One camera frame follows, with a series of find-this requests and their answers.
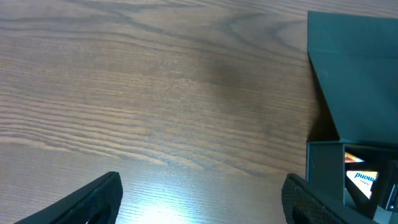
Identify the dark green box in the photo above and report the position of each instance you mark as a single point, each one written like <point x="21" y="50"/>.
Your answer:
<point x="354" y="63"/>

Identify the small yellow snack packet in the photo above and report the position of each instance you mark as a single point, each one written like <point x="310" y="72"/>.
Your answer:
<point x="360" y="182"/>

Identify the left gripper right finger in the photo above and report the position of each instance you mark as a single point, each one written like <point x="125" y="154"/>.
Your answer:
<point x="304" y="204"/>

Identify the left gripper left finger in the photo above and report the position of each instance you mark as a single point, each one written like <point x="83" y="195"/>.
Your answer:
<point x="95" y="203"/>

